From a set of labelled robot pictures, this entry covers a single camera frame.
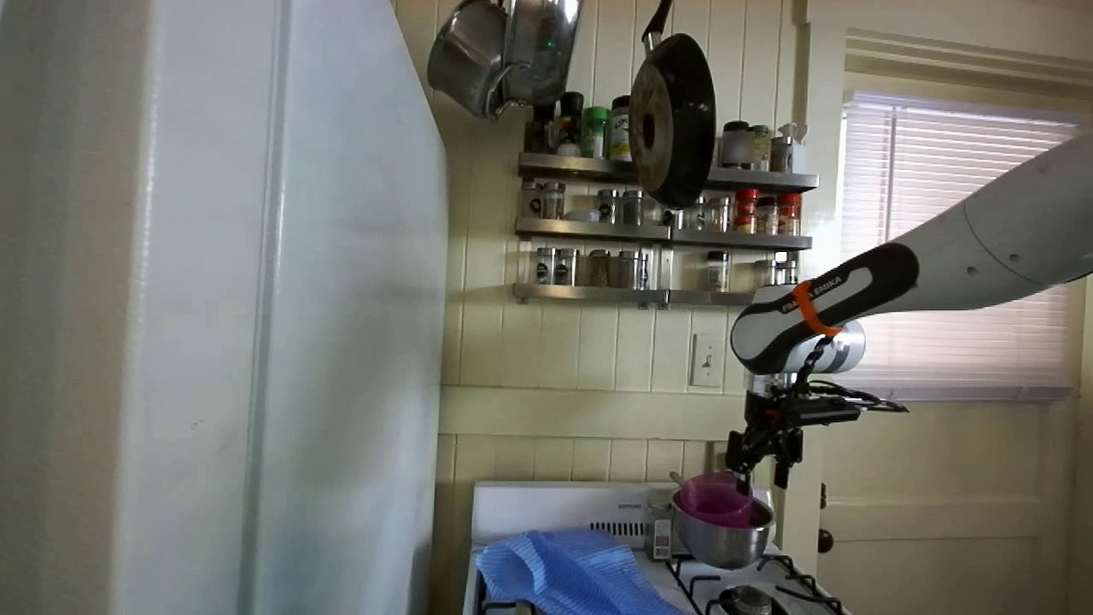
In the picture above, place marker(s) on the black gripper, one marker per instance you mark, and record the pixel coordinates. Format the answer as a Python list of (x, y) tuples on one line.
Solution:
[(772, 427)]

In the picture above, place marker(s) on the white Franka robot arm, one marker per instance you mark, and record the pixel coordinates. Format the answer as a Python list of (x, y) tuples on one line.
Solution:
[(1002, 240)]

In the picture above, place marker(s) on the steel cooking pot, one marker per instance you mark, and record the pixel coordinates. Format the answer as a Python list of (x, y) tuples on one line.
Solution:
[(721, 542)]

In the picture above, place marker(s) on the black door lock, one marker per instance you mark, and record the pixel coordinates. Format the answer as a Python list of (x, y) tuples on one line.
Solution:
[(824, 542)]

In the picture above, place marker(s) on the long black burner grate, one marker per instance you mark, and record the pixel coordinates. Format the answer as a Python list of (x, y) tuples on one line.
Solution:
[(786, 582)]

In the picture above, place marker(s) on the small grey shaker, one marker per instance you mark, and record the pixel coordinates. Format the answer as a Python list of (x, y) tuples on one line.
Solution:
[(660, 542)]

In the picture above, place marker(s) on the cream panel door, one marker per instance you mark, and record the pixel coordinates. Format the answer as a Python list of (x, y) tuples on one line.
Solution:
[(943, 512)]

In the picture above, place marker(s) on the white gas stove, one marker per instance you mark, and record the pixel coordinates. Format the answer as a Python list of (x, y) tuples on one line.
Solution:
[(549, 505)]

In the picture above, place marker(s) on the blue plastic cloth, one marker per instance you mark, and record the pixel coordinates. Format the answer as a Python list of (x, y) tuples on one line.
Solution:
[(570, 575)]

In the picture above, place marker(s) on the red cap spice jar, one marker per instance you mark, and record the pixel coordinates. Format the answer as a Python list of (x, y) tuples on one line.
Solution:
[(791, 211), (746, 211)]

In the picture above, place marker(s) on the short black burner grate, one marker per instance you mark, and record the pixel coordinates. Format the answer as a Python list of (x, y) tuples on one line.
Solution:
[(507, 606)]

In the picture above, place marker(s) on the pale spice jar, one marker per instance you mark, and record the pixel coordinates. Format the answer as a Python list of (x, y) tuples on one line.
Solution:
[(761, 149)]

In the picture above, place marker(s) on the grey spice jar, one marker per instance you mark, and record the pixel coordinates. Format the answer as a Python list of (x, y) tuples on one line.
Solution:
[(785, 149)]

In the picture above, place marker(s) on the dark spice jar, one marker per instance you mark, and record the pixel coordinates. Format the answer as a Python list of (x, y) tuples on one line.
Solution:
[(736, 144)]

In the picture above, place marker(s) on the black hanging frying pan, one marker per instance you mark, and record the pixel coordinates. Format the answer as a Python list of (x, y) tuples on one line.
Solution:
[(673, 123)]

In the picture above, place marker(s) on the white window blind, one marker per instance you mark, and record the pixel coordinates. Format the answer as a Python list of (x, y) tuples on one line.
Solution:
[(967, 172)]

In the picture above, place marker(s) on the yellow label spice jar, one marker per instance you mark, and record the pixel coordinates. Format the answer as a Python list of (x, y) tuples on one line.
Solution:
[(621, 132)]

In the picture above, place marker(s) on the green spice jar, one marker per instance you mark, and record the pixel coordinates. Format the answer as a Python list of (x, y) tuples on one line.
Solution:
[(597, 132)]

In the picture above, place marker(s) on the black cap spice jar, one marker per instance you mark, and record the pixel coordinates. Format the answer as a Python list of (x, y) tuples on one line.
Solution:
[(573, 123)]

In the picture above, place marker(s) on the white refrigerator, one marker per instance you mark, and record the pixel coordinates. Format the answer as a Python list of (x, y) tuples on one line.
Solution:
[(218, 307)]

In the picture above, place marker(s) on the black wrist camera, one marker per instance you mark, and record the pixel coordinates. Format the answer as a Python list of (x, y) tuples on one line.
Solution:
[(849, 396)]

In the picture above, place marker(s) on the white wall switch plate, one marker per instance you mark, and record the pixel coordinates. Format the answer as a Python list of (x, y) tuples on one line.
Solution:
[(708, 364)]

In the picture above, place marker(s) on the metal wall spice rack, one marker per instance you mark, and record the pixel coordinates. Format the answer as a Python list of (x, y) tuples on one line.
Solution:
[(594, 229)]

